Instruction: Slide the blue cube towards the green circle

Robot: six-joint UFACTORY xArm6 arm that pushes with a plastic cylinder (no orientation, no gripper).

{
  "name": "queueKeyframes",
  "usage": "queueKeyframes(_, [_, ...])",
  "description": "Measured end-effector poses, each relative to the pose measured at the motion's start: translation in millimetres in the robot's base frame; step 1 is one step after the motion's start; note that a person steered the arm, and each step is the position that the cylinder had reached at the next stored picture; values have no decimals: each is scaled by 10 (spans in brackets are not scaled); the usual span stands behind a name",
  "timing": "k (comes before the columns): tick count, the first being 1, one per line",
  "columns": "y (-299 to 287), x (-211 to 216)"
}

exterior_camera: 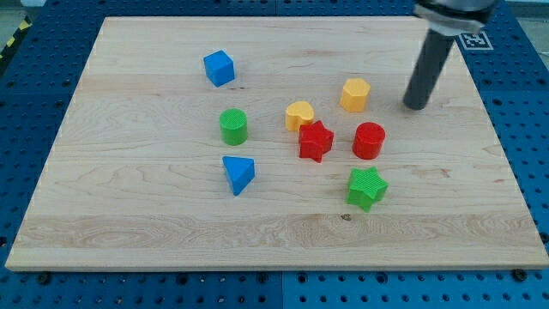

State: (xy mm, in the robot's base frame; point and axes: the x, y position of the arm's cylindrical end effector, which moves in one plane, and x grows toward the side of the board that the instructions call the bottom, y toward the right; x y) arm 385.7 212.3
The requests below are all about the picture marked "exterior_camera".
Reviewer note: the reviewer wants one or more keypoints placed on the blue triangle block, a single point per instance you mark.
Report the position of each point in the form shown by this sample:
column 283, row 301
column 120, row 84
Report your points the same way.
column 240, row 172

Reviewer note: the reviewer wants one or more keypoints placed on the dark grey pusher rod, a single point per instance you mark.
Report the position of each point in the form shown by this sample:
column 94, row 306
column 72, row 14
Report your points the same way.
column 431, row 60

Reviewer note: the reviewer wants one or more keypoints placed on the green cylinder block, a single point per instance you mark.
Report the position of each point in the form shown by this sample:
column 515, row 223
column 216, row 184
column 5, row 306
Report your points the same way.
column 233, row 126

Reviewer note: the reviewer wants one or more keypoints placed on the green star block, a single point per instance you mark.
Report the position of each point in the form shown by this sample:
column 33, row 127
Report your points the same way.
column 365, row 187

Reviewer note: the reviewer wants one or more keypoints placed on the yellow heart block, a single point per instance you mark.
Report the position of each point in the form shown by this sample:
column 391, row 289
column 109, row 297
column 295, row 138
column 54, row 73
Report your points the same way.
column 297, row 114

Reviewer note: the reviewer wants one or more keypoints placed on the red cylinder block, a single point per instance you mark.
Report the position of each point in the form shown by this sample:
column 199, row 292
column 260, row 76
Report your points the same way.
column 368, row 140

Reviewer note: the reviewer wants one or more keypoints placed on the white fiducial marker tag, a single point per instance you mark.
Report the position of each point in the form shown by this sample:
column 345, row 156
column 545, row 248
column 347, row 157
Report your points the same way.
column 475, row 41

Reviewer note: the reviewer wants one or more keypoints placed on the wooden board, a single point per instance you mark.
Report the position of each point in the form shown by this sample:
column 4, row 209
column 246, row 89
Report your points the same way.
column 135, row 179

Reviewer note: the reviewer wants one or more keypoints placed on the blue cube block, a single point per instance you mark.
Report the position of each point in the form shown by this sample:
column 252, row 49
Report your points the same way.
column 219, row 68

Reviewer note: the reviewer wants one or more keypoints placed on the red star block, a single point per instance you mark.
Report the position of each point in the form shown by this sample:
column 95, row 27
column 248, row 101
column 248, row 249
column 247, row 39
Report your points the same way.
column 315, row 140

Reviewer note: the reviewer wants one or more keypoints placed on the yellow hexagon block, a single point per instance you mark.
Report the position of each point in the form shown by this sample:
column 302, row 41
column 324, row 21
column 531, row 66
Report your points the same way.
column 354, row 95

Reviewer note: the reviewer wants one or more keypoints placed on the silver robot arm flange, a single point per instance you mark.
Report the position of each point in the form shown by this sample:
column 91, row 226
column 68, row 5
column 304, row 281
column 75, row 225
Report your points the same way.
column 453, row 17

